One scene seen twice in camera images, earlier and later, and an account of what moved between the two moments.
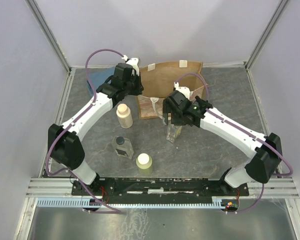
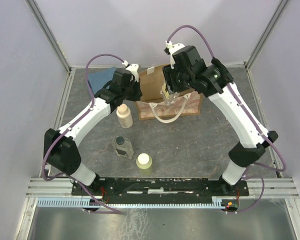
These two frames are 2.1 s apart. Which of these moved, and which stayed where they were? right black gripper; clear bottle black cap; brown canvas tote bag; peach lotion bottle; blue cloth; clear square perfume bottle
Moved: clear square perfume bottle; right black gripper
Stayed: blue cloth; brown canvas tote bag; clear bottle black cap; peach lotion bottle
